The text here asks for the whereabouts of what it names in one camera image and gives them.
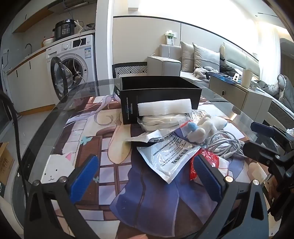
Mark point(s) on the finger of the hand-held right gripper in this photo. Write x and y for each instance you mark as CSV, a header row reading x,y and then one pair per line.
x,y
258,151
261,129

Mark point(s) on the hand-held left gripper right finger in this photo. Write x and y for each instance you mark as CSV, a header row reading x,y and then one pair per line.
x,y
206,179

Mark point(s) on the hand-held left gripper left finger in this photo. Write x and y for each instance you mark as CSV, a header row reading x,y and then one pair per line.
x,y
85,174

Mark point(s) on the red snack packet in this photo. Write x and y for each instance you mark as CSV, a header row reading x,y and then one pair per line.
x,y
212,158

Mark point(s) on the white printed packet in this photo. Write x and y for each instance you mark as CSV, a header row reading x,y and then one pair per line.
x,y
170,158

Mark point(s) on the white and blue plush toy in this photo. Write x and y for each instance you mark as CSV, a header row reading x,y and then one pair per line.
x,y
206,128

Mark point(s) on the black storage box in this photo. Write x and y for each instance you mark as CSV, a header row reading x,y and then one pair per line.
x,y
160,88

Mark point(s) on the printed cartoon table mat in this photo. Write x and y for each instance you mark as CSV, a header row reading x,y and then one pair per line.
x,y
103,160

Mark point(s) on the grey drawer cabinet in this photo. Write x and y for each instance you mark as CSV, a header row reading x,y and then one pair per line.
x,y
236,94

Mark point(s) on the grey puffer jacket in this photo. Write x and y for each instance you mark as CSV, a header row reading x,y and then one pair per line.
x,y
283,89

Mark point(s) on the white cup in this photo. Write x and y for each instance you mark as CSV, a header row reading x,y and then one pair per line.
x,y
247,78

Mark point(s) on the small clear zip bag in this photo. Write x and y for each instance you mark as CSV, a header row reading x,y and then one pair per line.
x,y
185,126

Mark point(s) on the white phone stand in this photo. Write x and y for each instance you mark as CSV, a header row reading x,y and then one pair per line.
x,y
236,77

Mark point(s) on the blue tray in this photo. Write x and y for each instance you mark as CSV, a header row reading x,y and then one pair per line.
x,y
224,77

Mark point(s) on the white flat plastic pouch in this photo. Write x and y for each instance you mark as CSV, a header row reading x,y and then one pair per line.
x,y
149,137

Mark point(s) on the black jacket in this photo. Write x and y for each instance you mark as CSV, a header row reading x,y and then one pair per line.
x,y
226,66

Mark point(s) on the white cloth in plastic bag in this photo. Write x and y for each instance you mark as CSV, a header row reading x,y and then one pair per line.
x,y
160,121

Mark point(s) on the grey furry cloth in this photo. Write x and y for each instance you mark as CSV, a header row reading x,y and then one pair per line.
x,y
202,73

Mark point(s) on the white foam block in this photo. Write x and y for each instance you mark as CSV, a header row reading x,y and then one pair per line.
x,y
164,106

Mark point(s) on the grey cushion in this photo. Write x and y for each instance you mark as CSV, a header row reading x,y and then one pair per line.
x,y
205,59

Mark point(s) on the beige cushion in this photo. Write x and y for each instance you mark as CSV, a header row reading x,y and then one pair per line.
x,y
186,57

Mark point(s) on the white kitchen cabinet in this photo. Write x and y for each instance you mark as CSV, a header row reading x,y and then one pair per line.
x,y
29,85

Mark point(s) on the white washing machine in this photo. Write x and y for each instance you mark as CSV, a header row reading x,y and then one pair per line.
x,y
75,62

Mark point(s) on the black white patterned chair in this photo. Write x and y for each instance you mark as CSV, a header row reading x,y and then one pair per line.
x,y
129,69

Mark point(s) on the grey sofa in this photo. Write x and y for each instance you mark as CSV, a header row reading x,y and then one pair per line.
x,y
165,66

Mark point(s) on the white bowl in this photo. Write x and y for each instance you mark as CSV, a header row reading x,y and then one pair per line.
x,y
48,42

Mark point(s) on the black kitchen faucet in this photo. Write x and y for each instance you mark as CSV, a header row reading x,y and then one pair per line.
x,y
28,47

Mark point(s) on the black pressure cooker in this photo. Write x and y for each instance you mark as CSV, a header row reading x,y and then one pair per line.
x,y
64,29

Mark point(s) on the wall socket holder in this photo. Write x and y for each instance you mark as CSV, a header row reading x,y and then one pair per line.
x,y
170,38

